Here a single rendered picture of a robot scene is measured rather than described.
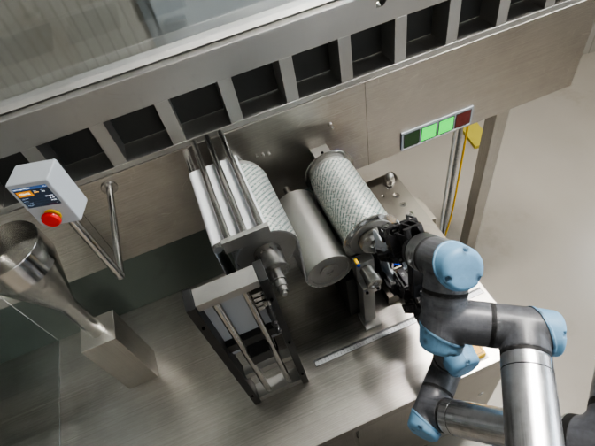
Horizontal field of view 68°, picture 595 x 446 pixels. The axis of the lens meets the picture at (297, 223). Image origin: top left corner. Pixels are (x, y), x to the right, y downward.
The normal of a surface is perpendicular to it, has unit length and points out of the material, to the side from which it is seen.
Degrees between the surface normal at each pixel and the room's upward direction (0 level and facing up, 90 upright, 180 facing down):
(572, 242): 0
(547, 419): 14
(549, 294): 0
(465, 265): 50
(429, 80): 90
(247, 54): 90
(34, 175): 0
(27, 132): 90
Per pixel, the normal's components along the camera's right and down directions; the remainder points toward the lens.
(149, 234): 0.35, 0.69
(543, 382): 0.09, -0.61
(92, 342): -0.16, -0.62
